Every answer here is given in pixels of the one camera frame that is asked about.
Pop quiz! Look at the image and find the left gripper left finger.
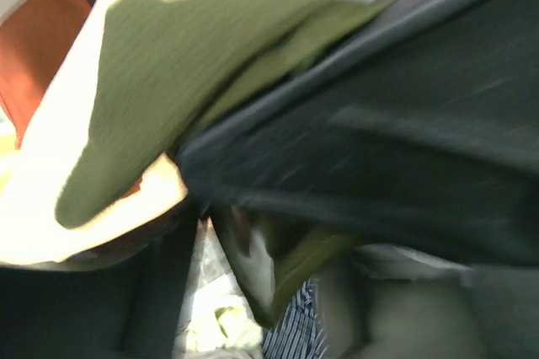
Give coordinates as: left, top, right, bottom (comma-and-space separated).
1, 214, 197, 358

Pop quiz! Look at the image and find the dark striped underwear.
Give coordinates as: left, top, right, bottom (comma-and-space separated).
261, 280, 327, 359

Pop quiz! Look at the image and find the orange white underwear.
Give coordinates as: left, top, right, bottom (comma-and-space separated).
1, 0, 90, 147

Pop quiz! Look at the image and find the olive green underwear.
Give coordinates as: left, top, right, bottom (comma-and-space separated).
0, 0, 380, 330

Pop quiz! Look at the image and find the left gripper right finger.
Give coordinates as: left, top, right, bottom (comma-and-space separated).
315, 249, 538, 358

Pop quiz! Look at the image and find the pale yellow underwear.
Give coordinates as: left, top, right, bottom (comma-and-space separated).
180, 295, 263, 352

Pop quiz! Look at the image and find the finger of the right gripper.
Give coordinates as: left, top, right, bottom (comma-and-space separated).
177, 0, 538, 265

